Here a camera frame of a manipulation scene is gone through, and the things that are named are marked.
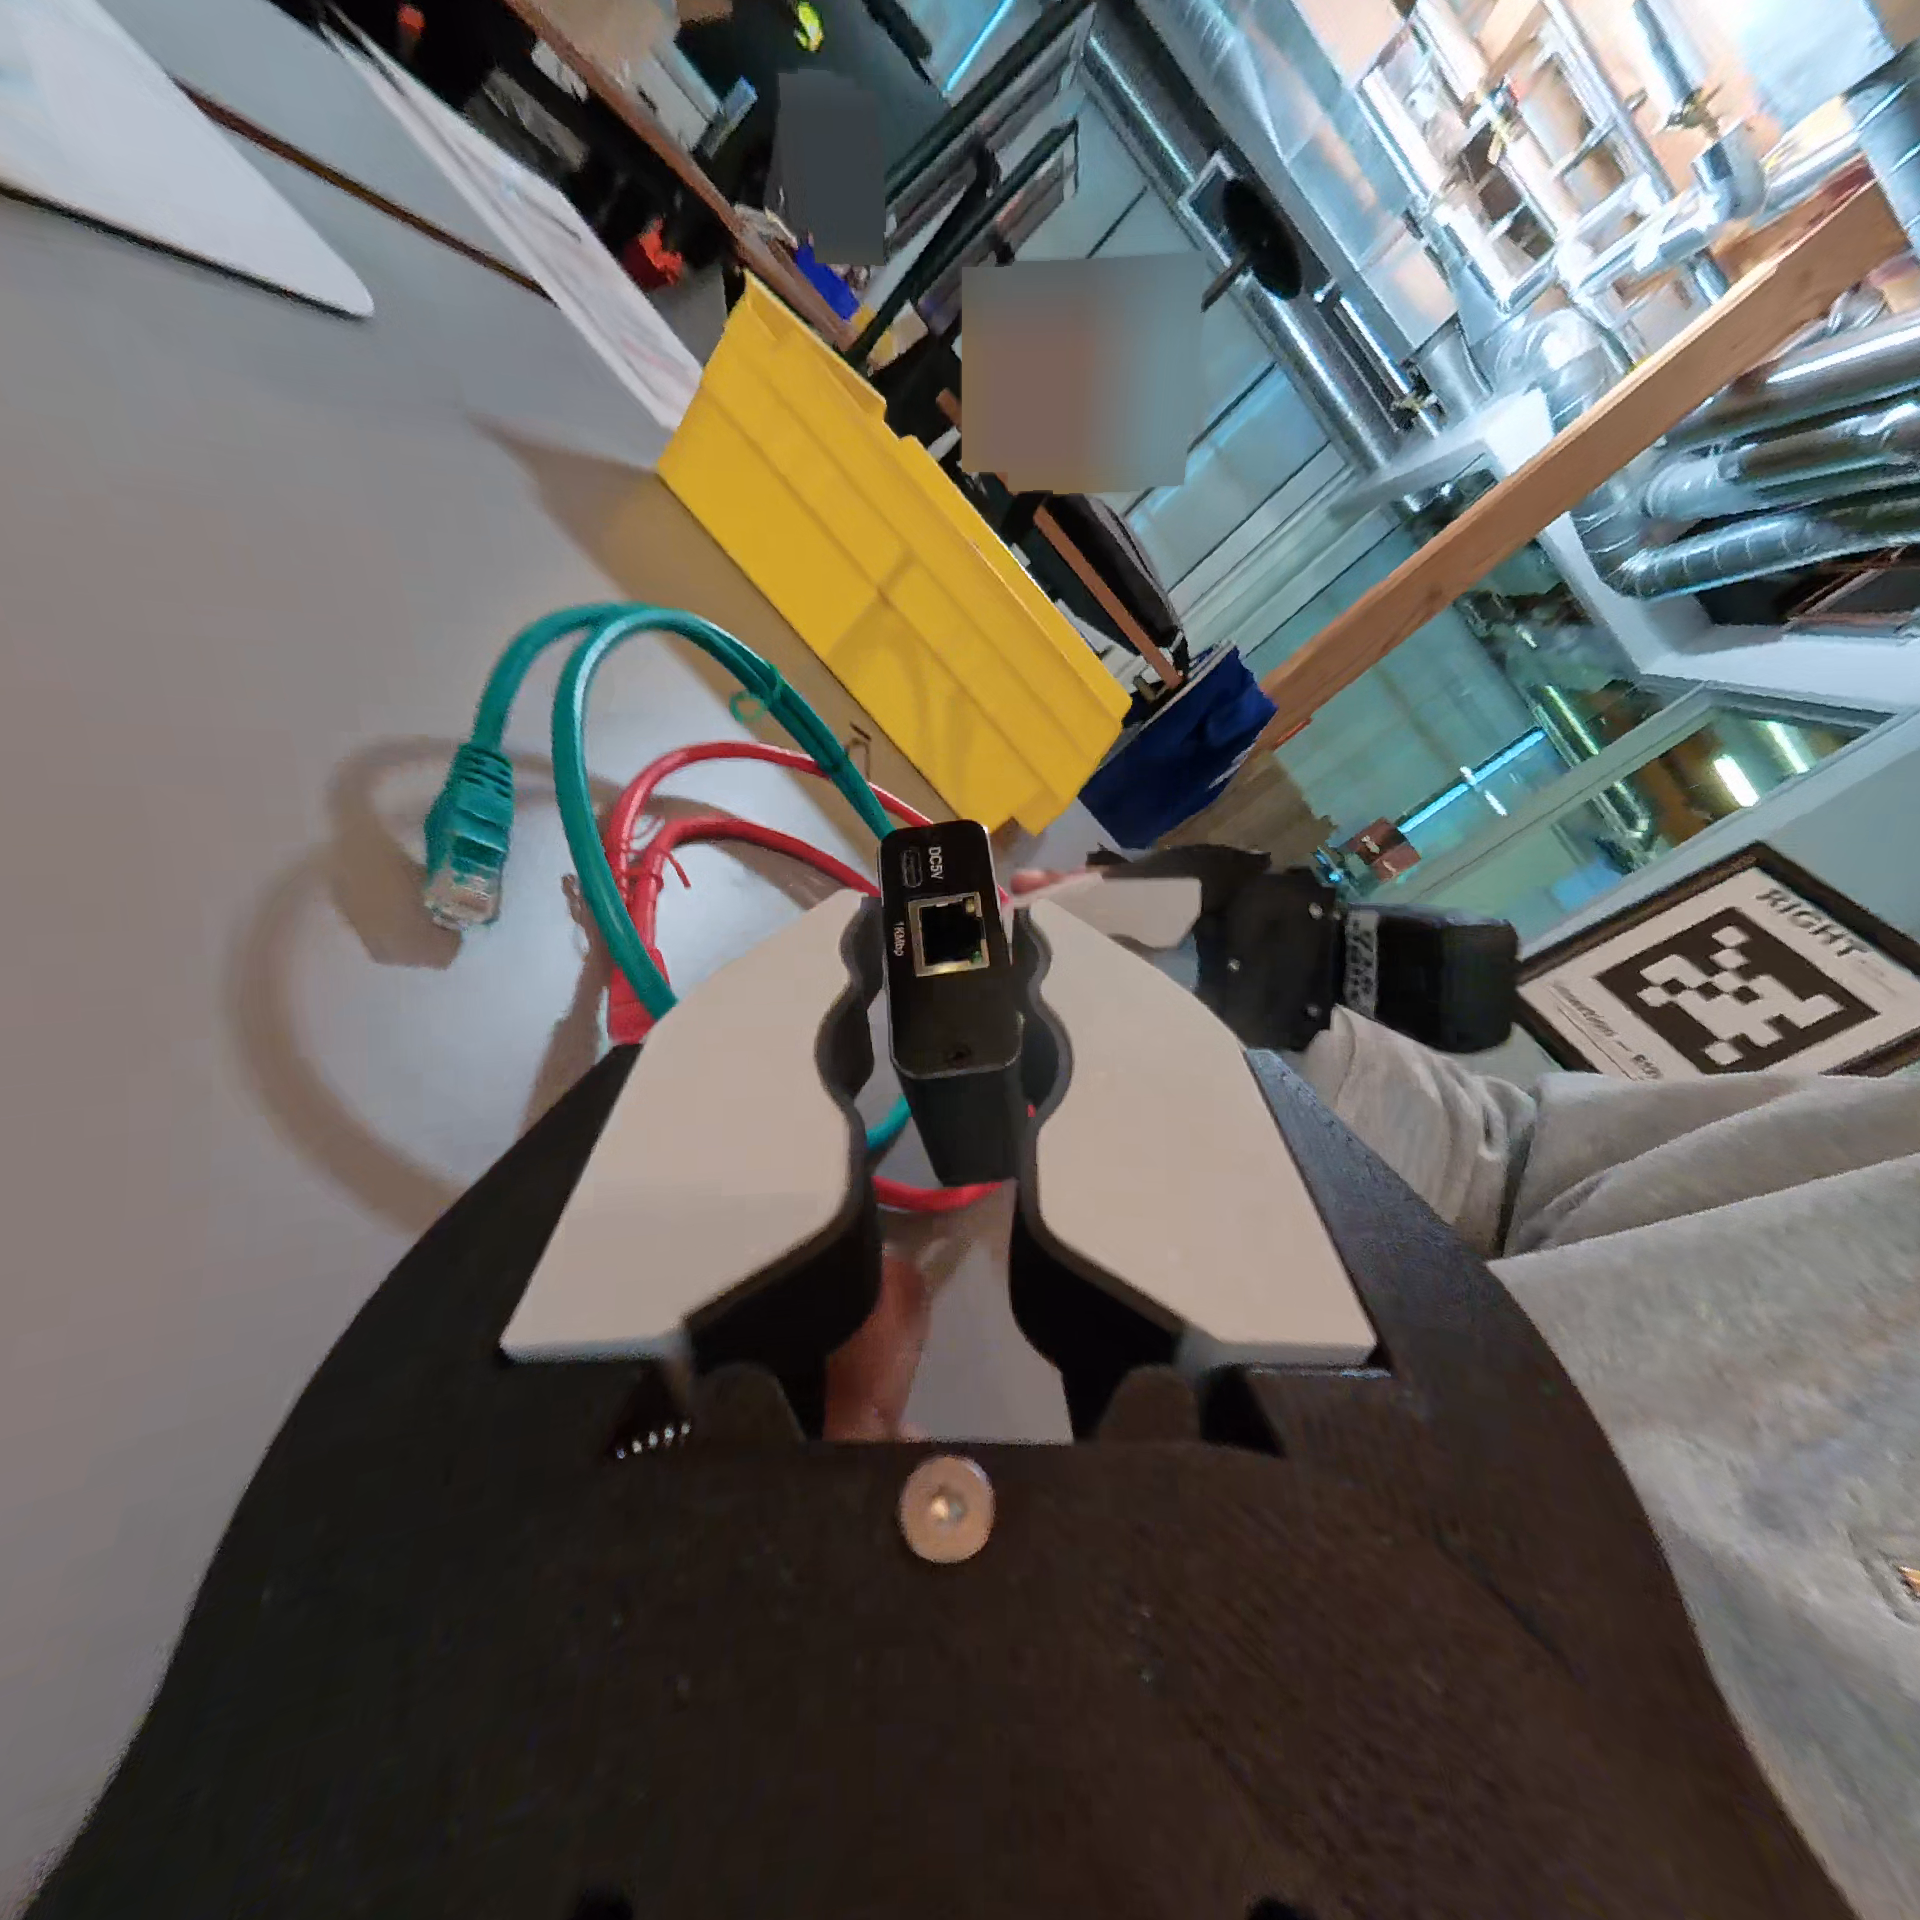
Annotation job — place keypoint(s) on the silver ventilation duct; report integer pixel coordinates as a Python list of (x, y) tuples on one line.
[(1201, 77)]

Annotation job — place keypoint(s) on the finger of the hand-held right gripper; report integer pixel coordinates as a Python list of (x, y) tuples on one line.
[(1123, 909)]

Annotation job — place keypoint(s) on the framed fiducial marker sign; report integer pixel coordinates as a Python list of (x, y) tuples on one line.
[(1724, 978)]

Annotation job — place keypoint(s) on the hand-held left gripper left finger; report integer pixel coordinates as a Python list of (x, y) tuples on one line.
[(707, 1187)]

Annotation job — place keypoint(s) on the blue cloth jacket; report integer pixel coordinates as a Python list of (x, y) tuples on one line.
[(1181, 749)]

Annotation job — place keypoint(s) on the black pole with round disc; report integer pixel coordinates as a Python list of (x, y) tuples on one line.
[(1253, 230)]

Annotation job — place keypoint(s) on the person's right forearm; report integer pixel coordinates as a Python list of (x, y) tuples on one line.
[(1427, 1123)]

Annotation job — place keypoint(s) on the laminated paper sheet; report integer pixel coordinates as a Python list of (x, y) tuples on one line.
[(571, 269)]

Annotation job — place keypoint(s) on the green twist tie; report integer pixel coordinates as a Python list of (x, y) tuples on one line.
[(750, 701)]

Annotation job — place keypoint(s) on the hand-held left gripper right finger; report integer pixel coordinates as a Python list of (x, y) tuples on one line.
[(1187, 1187)]

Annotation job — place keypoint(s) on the yellow plastic bin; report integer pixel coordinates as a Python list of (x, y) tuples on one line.
[(901, 599)]

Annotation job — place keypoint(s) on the white folding stand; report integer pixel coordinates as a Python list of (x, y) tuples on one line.
[(149, 149)]

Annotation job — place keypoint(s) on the black adapter box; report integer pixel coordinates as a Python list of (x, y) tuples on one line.
[(961, 1081)]

